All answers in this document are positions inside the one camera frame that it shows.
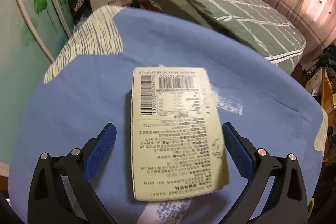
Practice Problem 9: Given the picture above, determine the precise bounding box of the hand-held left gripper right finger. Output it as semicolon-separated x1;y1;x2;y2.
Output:
222;122;307;224

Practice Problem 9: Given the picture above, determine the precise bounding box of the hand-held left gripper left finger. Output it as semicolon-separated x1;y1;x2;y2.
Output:
28;122;117;224

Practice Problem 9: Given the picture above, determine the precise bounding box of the beige cardboard box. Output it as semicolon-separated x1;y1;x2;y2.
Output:
130;67;229;201

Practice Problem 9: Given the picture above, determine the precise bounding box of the wooden desk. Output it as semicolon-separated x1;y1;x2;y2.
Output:
306;67;336;161

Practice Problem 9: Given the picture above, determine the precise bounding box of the pile of dark clothes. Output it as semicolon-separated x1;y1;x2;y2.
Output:
316;46;336;69

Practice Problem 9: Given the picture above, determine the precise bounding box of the sliding wardrobe door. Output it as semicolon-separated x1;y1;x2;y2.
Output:
0;0;76;177

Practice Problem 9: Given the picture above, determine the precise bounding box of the green checked duvet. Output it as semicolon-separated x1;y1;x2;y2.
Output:
133;0;307;75

